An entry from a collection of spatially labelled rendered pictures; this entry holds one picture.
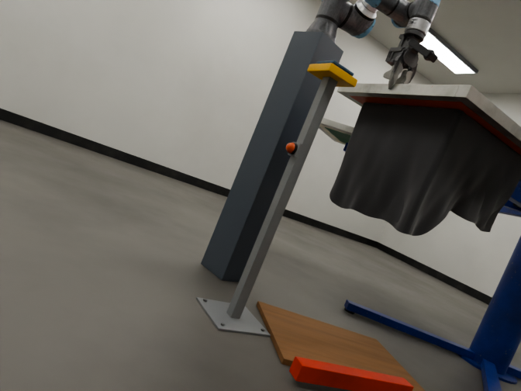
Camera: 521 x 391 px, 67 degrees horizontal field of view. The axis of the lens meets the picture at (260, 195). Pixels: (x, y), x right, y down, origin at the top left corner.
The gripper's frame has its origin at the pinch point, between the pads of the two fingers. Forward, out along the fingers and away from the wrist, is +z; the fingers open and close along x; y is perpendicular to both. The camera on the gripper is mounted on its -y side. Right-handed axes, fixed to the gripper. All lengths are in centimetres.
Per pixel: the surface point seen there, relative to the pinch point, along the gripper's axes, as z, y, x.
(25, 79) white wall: 51, 380, 114
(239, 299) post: 90, 10, 20
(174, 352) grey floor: 98, -14, 50
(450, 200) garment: 29.4, -21.1, -23.1
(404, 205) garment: 37.2, -16.0, -8.7
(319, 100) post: 14.3, 10.7, 21.1
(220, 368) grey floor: 98, -20, 38
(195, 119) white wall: 18, 380, -69
